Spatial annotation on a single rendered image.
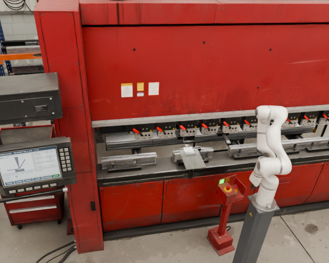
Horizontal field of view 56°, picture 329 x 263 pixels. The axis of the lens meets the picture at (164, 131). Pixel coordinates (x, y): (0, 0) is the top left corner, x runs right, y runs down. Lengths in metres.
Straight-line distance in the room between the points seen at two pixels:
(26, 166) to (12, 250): 1.61
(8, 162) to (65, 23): 0.90
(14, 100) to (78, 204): 1.26
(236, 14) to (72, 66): 1.20
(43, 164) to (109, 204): 1.08
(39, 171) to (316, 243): 2.90
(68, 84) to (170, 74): 0.77
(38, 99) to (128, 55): 0.77
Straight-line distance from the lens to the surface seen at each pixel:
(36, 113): 1.92
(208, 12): 2.33
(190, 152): 2.87
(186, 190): 3.06
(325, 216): 4.17
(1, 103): 1.90
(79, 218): 2.97
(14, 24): 6.62
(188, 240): 3.44
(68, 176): 2.17
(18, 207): 3.43
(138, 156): 2.83
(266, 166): 2.23
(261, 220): 2.57
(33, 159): 2.08
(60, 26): 2.03
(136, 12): 2.21
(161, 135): 2.69
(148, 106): 2.52
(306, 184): 3.71
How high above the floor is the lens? 2.75
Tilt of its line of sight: 34 degrees down
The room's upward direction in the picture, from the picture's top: 3 degrees clockwise
